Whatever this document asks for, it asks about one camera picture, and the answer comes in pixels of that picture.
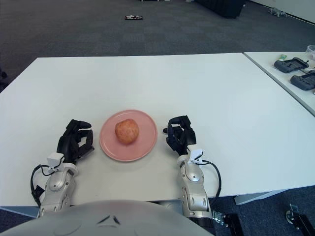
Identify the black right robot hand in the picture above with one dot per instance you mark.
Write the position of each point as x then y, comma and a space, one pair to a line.
188, 136

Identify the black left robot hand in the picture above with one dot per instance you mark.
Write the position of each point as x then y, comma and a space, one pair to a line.
69, 142

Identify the red yellow apple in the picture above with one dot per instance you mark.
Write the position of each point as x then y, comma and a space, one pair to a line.
126, 131

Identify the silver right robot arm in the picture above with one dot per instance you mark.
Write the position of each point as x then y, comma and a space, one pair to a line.
194, 186

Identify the pink round plate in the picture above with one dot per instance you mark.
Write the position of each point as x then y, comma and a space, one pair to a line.
147, 137

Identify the large white table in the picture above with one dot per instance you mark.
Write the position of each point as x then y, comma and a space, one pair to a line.
147, 86

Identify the grey robot torso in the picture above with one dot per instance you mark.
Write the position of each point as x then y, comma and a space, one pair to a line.
98, 221

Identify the black stand bar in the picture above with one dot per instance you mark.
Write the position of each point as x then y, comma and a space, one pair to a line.
233, 226
306, 225

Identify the white side table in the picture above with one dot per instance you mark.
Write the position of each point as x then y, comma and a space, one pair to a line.
270, 66

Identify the grey handheld controller with screen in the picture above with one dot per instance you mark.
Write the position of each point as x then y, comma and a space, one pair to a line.
285, 66

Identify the green packet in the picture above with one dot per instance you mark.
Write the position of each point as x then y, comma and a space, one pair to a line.
283, 57

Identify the metal caster wheel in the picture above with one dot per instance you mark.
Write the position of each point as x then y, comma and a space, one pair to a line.
291, 216

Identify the small dark device on carpet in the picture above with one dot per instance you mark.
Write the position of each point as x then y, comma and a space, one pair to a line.
133, 17

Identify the black cabinet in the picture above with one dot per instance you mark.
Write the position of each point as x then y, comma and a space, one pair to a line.
224, 7

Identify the clear plastic container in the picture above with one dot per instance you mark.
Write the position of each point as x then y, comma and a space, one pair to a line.
311, 50

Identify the small grey robot dog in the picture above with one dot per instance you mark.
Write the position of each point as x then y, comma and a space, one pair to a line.
276, 11

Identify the metal hinge bracket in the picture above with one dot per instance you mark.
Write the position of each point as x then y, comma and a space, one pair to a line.
219, 216

